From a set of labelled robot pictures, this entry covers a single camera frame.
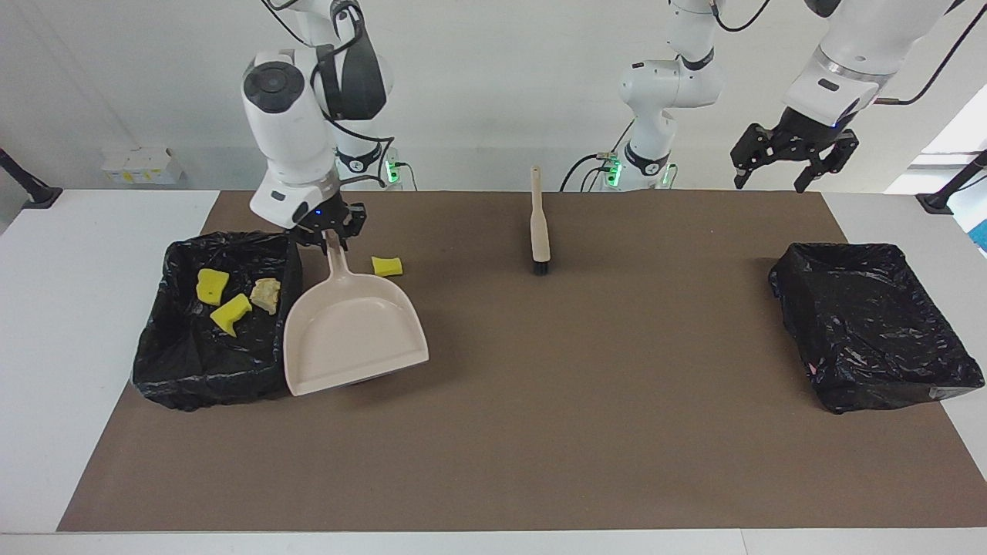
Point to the white cardboard box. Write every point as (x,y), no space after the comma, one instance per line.
(143,166)

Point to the beige brush black bristles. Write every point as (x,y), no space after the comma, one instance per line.
(540,231)

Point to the brown table mat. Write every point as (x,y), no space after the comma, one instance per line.
(540,462)

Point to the striped croissant piece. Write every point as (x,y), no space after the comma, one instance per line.
(266,295)

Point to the green yellow sponge piece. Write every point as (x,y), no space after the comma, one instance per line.
(230,314)

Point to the yellow sponge piece dark dot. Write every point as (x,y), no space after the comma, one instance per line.
(212,285)

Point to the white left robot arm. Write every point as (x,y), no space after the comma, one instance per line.
(671,85)

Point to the blue object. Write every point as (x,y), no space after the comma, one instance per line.
(981,233)

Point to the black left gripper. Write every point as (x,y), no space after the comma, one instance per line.
(806,132)

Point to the black bag lined bin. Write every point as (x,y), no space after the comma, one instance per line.
(177,362)

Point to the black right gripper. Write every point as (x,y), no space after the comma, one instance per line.
(330,216)

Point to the beige plastic dustpan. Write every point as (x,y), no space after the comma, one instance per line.
(355,331)

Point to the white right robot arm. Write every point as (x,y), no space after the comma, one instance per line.
(285,131)

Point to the black camera stand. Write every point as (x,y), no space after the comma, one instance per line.
(31,189)
(948,189)

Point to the black bag bin pink spot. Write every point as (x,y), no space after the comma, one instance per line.
(871,324)

